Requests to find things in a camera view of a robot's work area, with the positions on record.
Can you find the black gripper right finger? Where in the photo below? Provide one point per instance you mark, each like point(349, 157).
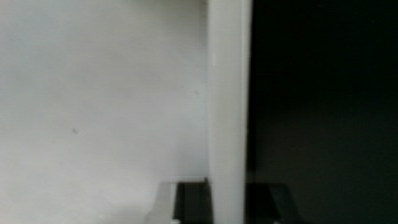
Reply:
point(271, 208)

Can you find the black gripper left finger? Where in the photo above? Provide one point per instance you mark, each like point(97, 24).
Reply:
point(182, 203)

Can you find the white square tabletop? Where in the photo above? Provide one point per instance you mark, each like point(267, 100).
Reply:
point(123, 106)

